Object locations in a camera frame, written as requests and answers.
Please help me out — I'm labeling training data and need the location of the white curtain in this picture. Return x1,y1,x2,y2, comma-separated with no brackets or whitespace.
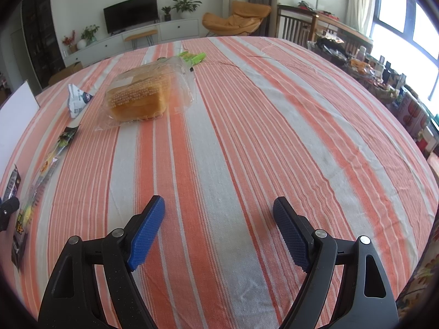
346,0,378,36

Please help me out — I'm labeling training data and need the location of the cluttered pile of groceries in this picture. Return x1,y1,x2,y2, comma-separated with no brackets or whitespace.
307,36,439,155

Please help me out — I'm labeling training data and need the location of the light green snack packet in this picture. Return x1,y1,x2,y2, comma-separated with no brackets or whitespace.
178,51,207,68

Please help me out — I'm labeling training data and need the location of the long clear yellow snack packet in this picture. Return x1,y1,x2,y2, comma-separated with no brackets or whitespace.
11,125,81,268

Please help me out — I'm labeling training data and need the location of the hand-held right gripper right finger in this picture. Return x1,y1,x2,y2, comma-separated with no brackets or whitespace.
272,196,400,329

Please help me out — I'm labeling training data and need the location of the orange striped tablecloth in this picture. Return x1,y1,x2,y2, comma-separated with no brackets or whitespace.
0,36,439,329

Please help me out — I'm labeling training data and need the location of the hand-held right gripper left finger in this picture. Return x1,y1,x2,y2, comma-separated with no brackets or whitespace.
38,195,166,329

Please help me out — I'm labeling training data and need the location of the red flower arrangement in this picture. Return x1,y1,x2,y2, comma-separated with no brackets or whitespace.
62,30,77,53

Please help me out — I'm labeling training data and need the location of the brown cardboard box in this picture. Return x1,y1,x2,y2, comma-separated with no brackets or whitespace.
48,61,84,86

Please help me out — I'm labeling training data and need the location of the white triangular snack packet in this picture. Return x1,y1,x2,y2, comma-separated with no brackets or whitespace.
67,83,95,120

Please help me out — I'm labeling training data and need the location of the large leafy plant white pot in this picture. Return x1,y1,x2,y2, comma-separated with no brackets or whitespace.
171,0,203,19

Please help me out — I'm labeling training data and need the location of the black television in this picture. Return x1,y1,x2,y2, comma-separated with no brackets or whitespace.
103,0,160,35

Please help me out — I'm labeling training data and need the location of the wooden bench with metal legs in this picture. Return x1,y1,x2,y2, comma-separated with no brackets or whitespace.
124,30,158,49

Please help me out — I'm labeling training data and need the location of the orange rocking chair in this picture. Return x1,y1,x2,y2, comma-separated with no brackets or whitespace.
202,1,271,37

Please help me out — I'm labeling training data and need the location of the dark display cabinet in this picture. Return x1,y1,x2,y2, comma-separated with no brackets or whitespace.
21,0,66,91

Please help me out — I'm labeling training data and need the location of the large window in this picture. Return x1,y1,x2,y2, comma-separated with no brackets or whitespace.
370,0,439,117

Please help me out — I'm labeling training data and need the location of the bread loaf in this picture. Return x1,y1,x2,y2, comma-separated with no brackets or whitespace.
95,56,197,131

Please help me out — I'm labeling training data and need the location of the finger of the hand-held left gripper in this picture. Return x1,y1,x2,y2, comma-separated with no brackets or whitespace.
0,195,19,232

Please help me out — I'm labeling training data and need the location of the floral cloth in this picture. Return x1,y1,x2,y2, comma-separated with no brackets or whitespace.
396,212,439,316

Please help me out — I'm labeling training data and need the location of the bushy green potted plant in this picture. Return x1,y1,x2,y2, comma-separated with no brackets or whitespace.
80,25,100,46

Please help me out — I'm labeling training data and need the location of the white television cabinet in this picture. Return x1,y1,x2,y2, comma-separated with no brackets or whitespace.
65,18,200,63

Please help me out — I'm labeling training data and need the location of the white cardboard box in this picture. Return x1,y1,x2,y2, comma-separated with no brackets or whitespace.
0,80,41,180

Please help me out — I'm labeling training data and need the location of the brown chocolate bar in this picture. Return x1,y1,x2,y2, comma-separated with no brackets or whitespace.
6,164,22,201

